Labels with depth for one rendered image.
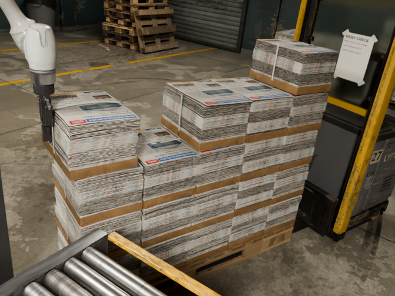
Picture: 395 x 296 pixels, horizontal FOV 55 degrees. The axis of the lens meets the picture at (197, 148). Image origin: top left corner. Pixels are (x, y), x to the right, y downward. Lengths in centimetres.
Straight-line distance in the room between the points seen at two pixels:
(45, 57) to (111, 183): 55
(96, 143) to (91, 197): 24
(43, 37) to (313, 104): 144
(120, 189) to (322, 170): 172
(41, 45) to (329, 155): 208
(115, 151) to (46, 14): 711
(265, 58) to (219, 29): 698
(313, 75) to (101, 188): 125
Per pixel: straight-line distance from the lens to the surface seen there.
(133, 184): 166
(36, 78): 151
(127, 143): 155
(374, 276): 275
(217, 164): 190
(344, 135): 278
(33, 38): 148
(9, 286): 118
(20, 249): 256
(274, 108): 202
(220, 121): 180
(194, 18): 959
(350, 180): 263
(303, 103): 217
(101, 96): 175
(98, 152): 151
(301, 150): 233
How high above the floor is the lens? 161
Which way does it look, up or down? 25 degrees down
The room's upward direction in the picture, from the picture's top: 7 degrees clockwise
